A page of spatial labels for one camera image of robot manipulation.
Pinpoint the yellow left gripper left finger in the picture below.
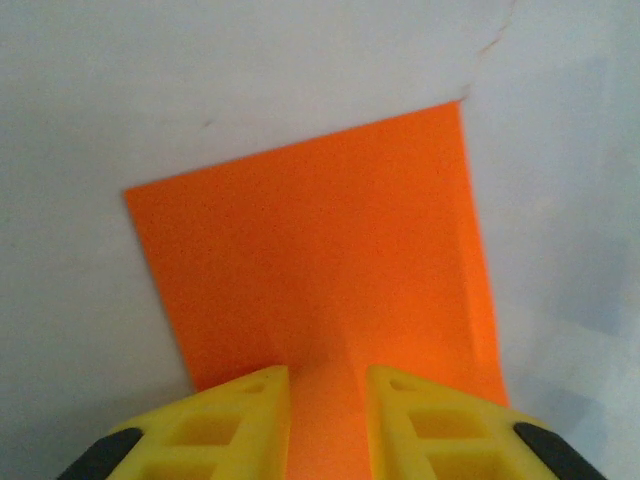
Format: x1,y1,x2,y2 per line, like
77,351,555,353
57,363,292,480

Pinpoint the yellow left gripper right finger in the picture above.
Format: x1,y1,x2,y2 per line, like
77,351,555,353
367,363,609,480

